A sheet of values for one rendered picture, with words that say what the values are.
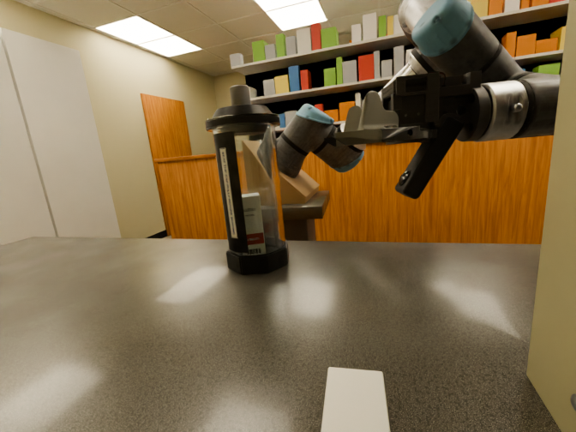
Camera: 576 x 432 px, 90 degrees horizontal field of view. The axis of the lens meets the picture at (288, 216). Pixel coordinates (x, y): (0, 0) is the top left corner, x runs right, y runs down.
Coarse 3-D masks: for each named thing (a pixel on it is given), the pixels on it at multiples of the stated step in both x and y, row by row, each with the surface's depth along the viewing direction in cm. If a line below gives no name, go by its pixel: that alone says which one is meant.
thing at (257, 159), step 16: (208, 128) 40; (224, 128) 39; (240, 128) 38; (256, 128) 39; (272, 128) 41; (240, 144) 39; (256, 144) 39; (272, 144) 41; (240, 160) 39; (256, 160) 40; (272, 160) 41; (240, 176) 40; (256, 176) 40; (272, 176) 42; (256, 192) 40; (272, 192) 42; (256, 208) 41; (272, 208) 42; (256, 224) 41; (272, 224) 42; (256, 240) 42; (272, 240) 43
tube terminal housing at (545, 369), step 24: (552, 168) 17; (552, 192) 18; (552, 216) 18; (552, 240) 18; (552, 264) 18; (552, 288) 18; (552, 312) 18; (552, 336) 18; (528, 360) 21; (552, 360) 18; (552, 384) 18; (552, 408) 18
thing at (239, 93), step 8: (232, 88) 40; (240, 88) 40; (248, 88) 41; (232, 96) 41; (240, 96) 41; (248, 96) 41; (232, 104) 41; (240, 104) 41; (248, 104) 41; (216, 112) 40; (224, 112) 39; (232, 112) 38; (240, 112) 38; (248, 112) 38; (256, 112) 39; (264, 112) 40
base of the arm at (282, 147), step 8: (280, 136) 98; (280, 144) 96; (288, 144) 95; (280, 152) 96; (288, 152) 96; (296, 152) 96; (304, 152) 97; (280, 160) 96; (288, 160) 96; (296, 160) 98; (280, 168) 97; (288, 168) 97; (296, 168) 99; (288, 176) 99; (296, 176) 102
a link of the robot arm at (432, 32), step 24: (408, 0) 65; (432, 0) 52; (456, 0) 39; (408, 24) 62; (432, 24) 40; (456, 24) 39; (480, 24) 40; (432, 48) 42; (456, 48) 41; (480, 48) 41; (456, 72) 44
